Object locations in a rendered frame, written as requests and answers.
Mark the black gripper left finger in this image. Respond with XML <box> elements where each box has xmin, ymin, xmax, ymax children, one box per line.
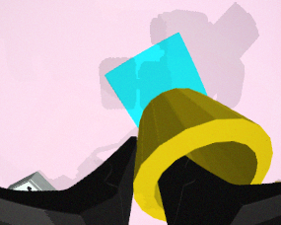
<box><xmin>0</xmin><ymin>136</ymin><xmax>137</xmax><ymax>225</ymax></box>

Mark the yellow cup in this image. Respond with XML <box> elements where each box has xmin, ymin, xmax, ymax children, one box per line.
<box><xmin>133</xmin><ymin>88</ymin><xmax>273</xmax><ymax>222</ymax></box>

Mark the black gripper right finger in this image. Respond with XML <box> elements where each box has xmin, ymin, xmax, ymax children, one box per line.
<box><xmin>159</xmin><ymin>155</ymin><xmax>281</xmax><ymax>225</ymax></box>

